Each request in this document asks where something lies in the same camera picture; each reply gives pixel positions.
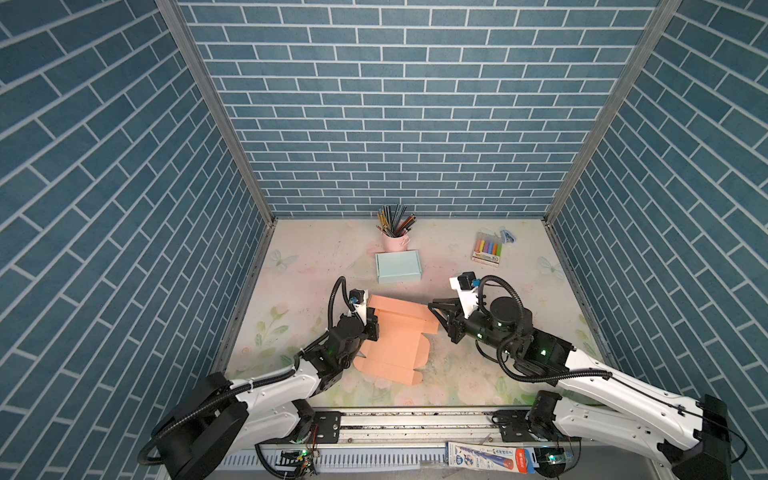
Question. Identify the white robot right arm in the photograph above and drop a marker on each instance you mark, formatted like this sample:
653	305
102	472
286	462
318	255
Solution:
582	398

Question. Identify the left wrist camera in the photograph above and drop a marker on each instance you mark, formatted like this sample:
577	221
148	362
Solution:
357	301

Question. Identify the right aluminium corner post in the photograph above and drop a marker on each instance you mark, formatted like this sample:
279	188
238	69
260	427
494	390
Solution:
657	24

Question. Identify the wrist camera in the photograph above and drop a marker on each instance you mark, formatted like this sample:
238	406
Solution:
466	285
357	301

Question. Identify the pink paper box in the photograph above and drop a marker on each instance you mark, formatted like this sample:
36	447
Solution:
403	346

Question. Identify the white toothpaste style box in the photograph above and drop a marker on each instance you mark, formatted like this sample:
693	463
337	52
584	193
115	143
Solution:
491	458

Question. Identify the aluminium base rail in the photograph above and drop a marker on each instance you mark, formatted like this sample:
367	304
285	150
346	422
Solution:
420	423

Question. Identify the left aluminium corner post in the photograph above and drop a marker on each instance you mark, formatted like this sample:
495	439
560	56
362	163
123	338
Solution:
181	34

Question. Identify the bundle of coloured pencils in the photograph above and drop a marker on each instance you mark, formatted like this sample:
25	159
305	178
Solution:
395	221

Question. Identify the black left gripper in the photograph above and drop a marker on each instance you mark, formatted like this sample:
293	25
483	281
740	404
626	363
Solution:
371	325

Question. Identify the pack of coloured markers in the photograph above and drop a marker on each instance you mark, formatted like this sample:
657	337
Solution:
487	249

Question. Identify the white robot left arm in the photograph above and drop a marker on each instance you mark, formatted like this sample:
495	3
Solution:
220	417

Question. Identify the light blue paper box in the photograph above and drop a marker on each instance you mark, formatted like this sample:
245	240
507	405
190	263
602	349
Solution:
398	267

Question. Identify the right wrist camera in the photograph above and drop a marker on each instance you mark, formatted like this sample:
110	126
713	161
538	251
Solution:
466	285

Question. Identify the pink metal pencil bucket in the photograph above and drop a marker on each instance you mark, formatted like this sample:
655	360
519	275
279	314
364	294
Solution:
395	244

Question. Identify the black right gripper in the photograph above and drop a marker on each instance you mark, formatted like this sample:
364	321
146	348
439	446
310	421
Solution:
455	323

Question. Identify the aluminium corner post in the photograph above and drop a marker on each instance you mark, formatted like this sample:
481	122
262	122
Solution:
657	24
181	34

